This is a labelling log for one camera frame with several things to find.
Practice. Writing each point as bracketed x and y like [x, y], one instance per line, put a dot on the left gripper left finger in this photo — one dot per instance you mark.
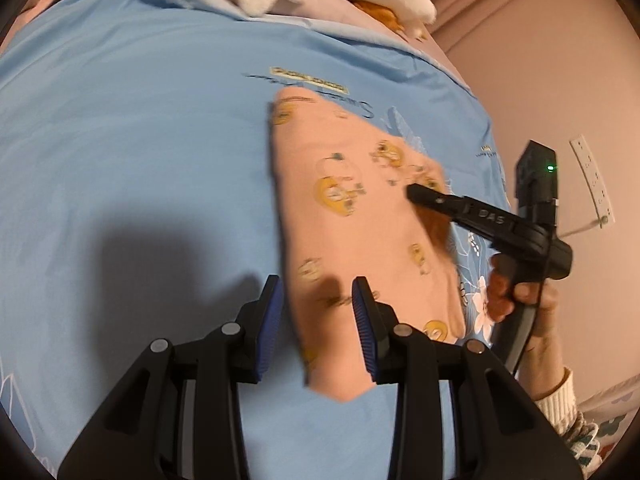
[136, 433]

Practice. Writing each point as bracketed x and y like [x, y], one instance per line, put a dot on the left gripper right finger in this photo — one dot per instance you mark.
[499, 433]

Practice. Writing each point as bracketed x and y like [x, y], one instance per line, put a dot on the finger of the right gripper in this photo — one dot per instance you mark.
[458, 208]

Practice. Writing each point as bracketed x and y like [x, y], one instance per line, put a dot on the orange cartoon print shirt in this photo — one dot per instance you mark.
[341, 185]

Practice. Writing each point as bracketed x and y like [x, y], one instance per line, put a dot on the right forearm white cuff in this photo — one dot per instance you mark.
[550, 384]

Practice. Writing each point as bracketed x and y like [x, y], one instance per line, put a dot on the right hand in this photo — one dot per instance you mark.
[503, 295]

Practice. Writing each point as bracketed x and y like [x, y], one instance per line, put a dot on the blue floral bed sheet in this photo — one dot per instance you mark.
[137, 197]

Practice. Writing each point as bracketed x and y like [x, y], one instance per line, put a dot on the white wall power strip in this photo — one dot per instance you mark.
[594, 181]

